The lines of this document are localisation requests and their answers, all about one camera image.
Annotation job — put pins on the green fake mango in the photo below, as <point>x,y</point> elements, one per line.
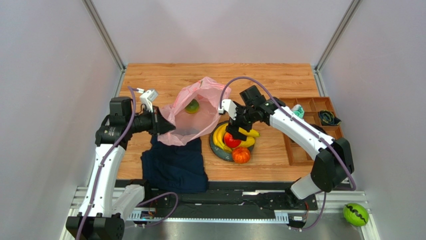
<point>193,107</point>

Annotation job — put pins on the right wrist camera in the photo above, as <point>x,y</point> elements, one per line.
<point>228,106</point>

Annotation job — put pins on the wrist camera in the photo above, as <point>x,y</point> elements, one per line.
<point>146,98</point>
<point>228,106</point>

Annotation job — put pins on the dark green rolled sock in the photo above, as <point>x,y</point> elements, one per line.
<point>327,118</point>

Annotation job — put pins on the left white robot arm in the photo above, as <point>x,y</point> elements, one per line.
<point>99,217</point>

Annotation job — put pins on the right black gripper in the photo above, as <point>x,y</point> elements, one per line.
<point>241,126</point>

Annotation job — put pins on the yellow banana bunch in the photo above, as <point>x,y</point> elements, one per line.
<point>218,134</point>

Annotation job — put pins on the black rolled sock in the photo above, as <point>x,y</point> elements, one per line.
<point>319,128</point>

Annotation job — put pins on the orange fake fruit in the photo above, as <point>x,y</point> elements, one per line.
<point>241,155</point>

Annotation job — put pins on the dark blue-grey ceramic plate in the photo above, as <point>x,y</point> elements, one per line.
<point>219,152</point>

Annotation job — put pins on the yellow fake starfruit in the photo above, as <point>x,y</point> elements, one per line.
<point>250,141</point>

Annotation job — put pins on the teal white sock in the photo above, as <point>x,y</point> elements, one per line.
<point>299,111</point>

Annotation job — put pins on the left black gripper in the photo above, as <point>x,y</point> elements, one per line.
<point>158,124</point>

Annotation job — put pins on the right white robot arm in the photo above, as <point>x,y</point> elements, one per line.
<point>332,157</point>

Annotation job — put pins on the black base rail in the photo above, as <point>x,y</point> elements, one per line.
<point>226,201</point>

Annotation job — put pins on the red yellow fake apple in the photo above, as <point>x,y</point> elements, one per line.
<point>230,142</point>

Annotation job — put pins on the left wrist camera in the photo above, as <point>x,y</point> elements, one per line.
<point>146,98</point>

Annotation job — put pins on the pink plastic bag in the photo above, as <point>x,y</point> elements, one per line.
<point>208,93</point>

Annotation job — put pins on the navy blue cloth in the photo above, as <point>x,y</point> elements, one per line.
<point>178,169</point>

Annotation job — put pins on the green fake watermelon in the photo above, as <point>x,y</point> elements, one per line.
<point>355,214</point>

